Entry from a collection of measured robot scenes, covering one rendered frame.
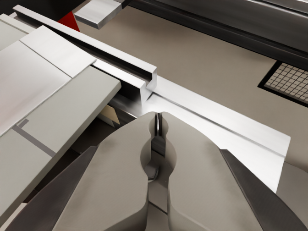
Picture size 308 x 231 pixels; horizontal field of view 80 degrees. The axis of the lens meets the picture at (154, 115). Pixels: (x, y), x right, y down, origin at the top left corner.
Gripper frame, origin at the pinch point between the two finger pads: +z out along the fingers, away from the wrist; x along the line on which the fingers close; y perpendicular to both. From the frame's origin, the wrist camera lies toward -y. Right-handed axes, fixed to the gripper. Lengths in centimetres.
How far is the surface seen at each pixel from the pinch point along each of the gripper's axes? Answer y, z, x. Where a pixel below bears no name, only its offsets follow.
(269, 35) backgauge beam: -1.9, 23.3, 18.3
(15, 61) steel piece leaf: -1.3, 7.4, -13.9
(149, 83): 0.4, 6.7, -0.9
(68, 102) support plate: 1.1, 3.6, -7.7
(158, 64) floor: 37, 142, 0
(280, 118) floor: 61, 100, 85
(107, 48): -2.3, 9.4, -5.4
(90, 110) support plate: 1.5, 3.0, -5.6
